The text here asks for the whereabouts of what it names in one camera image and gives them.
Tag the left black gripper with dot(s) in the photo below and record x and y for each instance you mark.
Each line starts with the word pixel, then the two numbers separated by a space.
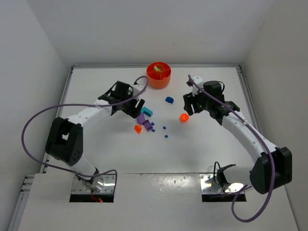
pixel 134 107

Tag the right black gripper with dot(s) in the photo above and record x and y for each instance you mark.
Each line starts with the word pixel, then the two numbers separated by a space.
pixel 192 105

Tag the long teal lego brick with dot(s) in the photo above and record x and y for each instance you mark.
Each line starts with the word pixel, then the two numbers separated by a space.
pixel 147 111

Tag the purple rounded lego piece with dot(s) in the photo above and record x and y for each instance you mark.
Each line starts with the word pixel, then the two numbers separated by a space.
pixel 141 119

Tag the blue curved lego piece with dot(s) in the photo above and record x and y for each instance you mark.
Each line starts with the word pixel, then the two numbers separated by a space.
pixel 169 100

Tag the orange heart-shaped piece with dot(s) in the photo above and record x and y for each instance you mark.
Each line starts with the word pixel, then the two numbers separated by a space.
pixel 138 129

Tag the purple lego plate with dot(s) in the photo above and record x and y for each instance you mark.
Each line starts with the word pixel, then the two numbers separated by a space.
pixel 148 125

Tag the green lego brick upside-down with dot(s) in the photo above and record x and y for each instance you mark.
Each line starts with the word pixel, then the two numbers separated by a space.
pixel 158 68

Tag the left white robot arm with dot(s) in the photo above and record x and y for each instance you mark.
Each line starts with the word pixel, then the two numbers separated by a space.
pixel 65 140

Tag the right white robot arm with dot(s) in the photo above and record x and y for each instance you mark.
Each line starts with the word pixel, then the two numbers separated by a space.
pixel 272 164

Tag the orange round cone piece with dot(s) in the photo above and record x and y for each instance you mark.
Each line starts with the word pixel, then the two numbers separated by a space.
pixel 184 117

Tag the orange divided round container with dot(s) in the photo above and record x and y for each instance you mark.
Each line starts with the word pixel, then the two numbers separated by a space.
pixel 158 80

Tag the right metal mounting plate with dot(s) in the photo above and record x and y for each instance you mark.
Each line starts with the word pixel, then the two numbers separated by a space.
pixel 209 187

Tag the metal mounting plate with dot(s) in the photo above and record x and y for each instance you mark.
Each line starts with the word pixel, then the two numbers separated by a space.
pixel 104 184
pixel 209 187

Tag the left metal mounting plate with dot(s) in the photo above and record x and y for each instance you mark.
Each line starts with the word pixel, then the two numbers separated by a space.
pixel 104 184

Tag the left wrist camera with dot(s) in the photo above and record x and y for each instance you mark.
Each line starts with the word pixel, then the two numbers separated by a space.
pixel 138 89

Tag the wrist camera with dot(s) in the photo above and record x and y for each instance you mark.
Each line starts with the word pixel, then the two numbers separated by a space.
pixel 196 82
pixel 138 89

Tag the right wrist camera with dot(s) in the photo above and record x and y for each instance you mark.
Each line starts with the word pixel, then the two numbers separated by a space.
pixel 196 82

